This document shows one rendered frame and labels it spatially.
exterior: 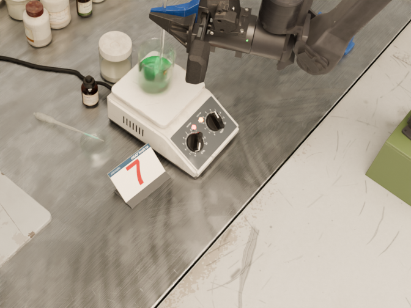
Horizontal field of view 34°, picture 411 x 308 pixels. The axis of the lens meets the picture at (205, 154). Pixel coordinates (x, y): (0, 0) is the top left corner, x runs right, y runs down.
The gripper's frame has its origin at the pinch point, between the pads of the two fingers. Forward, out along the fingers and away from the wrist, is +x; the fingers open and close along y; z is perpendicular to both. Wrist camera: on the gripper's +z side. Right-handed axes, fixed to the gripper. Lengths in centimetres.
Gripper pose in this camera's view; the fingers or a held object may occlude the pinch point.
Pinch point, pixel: (172, 18)
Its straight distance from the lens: 100.2
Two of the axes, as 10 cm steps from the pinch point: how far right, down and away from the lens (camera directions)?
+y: -1.9, 8.2, -5.3
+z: 1.0, -5.2, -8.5
